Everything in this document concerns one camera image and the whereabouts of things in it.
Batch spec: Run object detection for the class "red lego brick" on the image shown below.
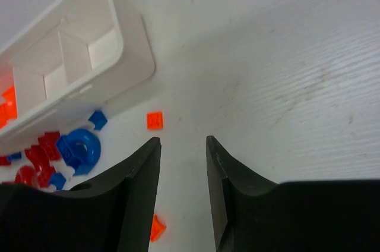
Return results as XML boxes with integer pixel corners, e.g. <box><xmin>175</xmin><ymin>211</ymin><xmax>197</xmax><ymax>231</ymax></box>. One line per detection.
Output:
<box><xmin>37</xmin><ymin>131</ymin><xmax>61</xmax><ymax>161</ymax></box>
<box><xmin>24</xmin><ymin>145</ymin><xmax>50</xmax><ymax>173</ymax></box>

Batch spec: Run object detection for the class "red round lego piece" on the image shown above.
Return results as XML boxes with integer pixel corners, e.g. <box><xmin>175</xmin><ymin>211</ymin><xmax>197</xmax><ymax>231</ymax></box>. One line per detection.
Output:
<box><xmin>14</xmin><ymin>165</ymin><xmax>38</xmax><ymax>188</ymax></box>

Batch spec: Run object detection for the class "orange round lego piece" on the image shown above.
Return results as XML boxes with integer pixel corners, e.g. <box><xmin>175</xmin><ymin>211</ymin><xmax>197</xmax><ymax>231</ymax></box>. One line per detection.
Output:
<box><xmin>1</xmin><ymin>86</ymin><xmax>18</xmax><ymax>128</ymax></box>

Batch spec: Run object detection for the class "blue arch lego piece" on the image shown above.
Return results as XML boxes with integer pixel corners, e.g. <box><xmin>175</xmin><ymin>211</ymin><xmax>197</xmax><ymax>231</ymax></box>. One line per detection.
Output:
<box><xmin>56</xmin><ymin>128</ymin><xmax>101</xmax><ymax>176</ymax></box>

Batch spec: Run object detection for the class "orange lego brick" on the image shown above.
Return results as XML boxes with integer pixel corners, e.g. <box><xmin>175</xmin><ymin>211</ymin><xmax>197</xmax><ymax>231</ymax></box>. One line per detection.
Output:
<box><xmin>147</xmin><ymin>111</ymin><xmax>164</xmax><ymax>130</ymax></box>
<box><xmin>150</xmin><ymin>214</ymin><xmax>167</xmax><ymax>242</ymax></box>

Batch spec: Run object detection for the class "blue lego brick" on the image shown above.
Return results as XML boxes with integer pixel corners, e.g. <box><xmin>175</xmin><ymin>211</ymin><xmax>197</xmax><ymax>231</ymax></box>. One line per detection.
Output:
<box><xmin>88</xmin><ymin>110</ymin><xmax>108</xmax><ymax>131</ymax></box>

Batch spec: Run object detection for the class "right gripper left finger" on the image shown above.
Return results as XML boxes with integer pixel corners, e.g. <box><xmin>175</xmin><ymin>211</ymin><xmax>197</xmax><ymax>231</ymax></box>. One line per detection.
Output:
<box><xmin>1</xmin><ymin>137</ymin><xmax>162</xmax><ymax>251</ymax></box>

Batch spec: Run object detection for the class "white three-compartment tray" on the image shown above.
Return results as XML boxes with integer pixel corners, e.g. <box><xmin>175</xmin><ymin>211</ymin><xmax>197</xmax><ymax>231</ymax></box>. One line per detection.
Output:
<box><xmin>1</xmin><ymin>0</ymin><xmax>155</xmax><ymax>155</ymax></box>

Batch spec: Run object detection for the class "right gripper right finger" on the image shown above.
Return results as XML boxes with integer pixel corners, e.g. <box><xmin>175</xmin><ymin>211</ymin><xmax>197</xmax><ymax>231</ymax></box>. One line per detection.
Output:
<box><xmin>206</xmin><ymin>136</ymin><xmax>379</xmax><ymax>251</ymax></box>

